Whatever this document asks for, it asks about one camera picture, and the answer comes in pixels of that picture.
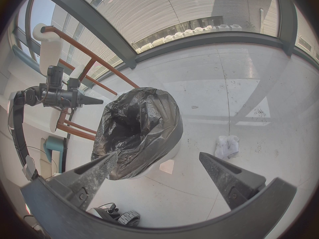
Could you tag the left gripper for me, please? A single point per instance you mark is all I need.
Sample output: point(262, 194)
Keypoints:
point(68, 98)

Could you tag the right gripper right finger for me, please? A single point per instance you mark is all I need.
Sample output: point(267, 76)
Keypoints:
point(224, 178)

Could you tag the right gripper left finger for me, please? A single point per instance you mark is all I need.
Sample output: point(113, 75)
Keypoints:
point(91, 180)

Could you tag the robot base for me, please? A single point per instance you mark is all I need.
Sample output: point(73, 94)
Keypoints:
point(124, 218)

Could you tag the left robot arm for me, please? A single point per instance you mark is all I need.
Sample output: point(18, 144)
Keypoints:
point(17, 123)

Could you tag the white trash bin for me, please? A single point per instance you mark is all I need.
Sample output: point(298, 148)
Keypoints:
point(162, 162)

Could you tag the black plastic bag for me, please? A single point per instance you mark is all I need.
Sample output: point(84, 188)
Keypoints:
point(149, 123)

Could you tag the clear printed wrapper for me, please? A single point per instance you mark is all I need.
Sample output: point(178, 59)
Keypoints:
point(228, 146)

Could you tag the wooden chair with white cushions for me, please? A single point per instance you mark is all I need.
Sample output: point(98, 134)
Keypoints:
point(51, 48)

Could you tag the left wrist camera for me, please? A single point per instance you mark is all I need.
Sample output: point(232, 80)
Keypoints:
point(73, 83)

